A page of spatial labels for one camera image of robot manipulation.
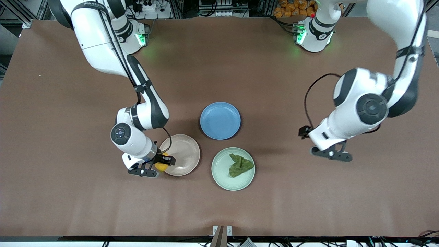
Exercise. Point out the aluminium frame profile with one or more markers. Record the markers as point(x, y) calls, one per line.
point(29, 15)

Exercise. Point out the green lettuce leaf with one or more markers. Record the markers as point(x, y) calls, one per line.
point(240, 166)

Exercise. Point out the bag of orange fruit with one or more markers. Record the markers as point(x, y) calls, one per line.
point(291, 8)

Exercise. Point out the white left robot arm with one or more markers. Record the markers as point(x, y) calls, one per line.
point(363, 99)

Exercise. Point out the metal table edge bracket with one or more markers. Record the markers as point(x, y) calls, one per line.
point(219, 236)

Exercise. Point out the pale green plate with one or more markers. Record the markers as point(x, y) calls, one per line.
point(221, 171)

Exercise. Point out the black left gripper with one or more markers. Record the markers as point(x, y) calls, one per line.
point(304, 131)

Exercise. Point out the white power strip with plugs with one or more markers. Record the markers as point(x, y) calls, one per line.
point(154, 14)

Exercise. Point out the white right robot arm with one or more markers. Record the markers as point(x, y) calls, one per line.
point(99, 44)

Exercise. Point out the long white power strip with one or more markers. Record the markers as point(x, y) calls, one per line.
point(223, 13)

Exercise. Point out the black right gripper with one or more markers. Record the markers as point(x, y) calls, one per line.
point(160, 158)

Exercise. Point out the pale beige plate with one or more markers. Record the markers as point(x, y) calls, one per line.
point(185, 154)

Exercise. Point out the yellow lemon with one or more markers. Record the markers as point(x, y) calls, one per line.
point(161, 168)

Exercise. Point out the blue plate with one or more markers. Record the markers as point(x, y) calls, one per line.
point(220, 120)

